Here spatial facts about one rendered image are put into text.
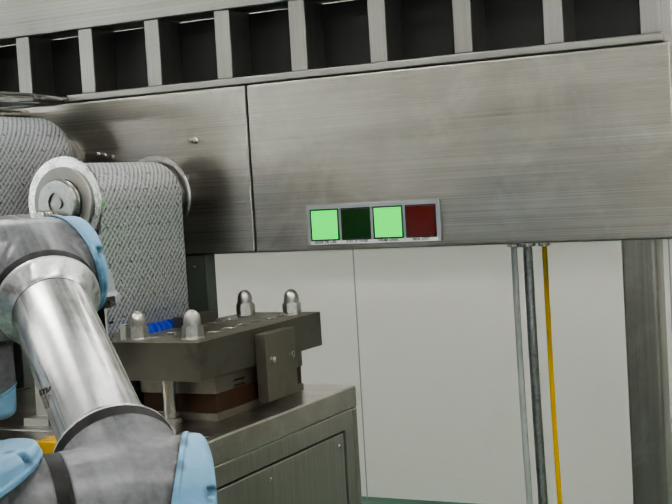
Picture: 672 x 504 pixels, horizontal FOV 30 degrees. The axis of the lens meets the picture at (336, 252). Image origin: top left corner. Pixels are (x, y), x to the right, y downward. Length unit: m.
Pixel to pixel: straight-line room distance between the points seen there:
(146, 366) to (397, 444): 2.90
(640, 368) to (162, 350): 0.80
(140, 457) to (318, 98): 1.19
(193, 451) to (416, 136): 1.10
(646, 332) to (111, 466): 1.27
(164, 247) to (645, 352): 0.83
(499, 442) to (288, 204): 2.55
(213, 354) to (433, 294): 2.76
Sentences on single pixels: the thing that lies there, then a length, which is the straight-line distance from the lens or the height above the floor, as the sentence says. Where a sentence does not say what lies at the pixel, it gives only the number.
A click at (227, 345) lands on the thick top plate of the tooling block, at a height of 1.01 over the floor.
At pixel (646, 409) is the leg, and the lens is 2.19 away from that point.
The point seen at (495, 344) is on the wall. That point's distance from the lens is 4.57.
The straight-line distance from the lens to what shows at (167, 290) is 2.17.
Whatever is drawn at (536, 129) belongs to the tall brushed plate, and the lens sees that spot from 2.03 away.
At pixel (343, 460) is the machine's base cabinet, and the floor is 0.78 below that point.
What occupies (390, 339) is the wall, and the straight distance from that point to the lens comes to 4.72.
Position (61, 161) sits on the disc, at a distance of 2.06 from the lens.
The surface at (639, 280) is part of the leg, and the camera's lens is 2.16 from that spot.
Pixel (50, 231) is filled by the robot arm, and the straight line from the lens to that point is 1.43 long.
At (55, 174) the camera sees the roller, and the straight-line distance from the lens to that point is 2.06.
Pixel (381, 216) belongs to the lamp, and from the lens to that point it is 2.12.
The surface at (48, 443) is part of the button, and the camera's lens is 1.79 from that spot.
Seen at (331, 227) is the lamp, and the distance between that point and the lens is 2.16.
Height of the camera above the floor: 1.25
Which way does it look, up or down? 3 degrees down
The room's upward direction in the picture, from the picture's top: 3 degrees counter-clockwise
